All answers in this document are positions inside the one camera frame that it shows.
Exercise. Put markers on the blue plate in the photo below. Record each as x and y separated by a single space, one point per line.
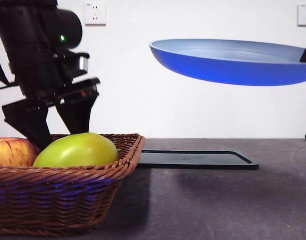
230 72

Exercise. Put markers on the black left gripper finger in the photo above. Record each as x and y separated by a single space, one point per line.
30 120
76 117

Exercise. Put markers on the black tray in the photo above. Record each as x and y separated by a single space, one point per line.
192 162

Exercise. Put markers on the pale grey camera box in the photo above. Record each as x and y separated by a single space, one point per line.
83 62

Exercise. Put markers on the white wall socket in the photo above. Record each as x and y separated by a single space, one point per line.
95 13
305 15

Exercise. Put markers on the red yellow apple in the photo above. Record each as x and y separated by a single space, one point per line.
10 152

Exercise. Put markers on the green mango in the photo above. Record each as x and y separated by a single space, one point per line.
78 152

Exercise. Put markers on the brown wicker basket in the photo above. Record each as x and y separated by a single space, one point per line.
55 195

